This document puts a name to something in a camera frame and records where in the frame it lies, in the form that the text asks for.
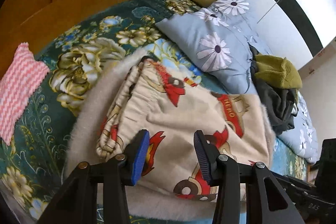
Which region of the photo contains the cream car-print pyjama garment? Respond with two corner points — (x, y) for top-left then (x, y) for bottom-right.
(96, 57), (274, 201)

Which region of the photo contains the teal floral bed blanket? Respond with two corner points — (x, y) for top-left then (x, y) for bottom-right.
(0, 0), (310, 224)

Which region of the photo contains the folded beige fluffy garment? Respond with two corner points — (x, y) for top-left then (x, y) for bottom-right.
(64, 47), (276, 222)

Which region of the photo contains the dark grey fleece garment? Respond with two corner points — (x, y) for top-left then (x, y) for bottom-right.
(249, 46), (299, 136)

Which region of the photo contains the beige wooden door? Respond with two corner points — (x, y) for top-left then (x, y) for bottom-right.
(298, 38), (335, 80)

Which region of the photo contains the olive green knitted garment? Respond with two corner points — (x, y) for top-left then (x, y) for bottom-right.
(255, 54), (302, 89)

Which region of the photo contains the pink white zigzag cloth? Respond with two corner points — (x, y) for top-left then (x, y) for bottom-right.
(1, 42), (50, 145)

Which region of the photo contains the light blue floral duvet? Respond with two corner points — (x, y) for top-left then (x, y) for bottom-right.
(157, 0), (318, 164)

